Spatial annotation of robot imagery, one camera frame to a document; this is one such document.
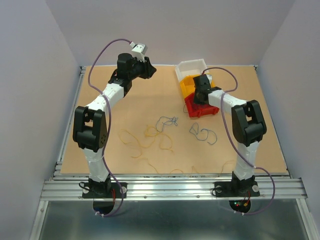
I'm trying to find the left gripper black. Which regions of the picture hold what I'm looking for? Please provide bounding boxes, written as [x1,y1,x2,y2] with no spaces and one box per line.
[128,55,157,80]

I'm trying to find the yellow plastic bin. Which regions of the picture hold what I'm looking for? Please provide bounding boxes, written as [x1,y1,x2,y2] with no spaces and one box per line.
[178,74,200,99]

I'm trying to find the white plastic bin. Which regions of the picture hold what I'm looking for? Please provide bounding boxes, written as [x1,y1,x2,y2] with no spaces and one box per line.
[175,58,207,82]

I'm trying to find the red plastic bin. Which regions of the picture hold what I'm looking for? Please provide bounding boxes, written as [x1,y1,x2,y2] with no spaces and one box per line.
[184,93,220,118]

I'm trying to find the thin coloured wires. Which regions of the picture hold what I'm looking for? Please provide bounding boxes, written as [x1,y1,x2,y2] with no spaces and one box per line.
[118,102,238,176]

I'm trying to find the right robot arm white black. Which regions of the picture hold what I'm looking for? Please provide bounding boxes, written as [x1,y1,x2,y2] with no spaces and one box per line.
[193,74,267,198]

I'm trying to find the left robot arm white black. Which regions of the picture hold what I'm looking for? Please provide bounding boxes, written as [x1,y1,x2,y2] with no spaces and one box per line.
[72,53,157,199]

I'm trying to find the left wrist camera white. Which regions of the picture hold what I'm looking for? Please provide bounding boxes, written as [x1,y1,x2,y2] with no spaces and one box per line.
[131,43,148,62]

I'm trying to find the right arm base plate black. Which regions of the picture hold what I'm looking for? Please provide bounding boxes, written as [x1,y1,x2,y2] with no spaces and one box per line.
[214,181,261,198]

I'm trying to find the aluminium frame rail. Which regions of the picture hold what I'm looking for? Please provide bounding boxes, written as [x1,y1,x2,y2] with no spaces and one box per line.
[40,174,308,201]

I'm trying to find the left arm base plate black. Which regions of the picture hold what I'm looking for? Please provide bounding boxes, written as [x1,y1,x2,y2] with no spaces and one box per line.
[78,181,122,200]

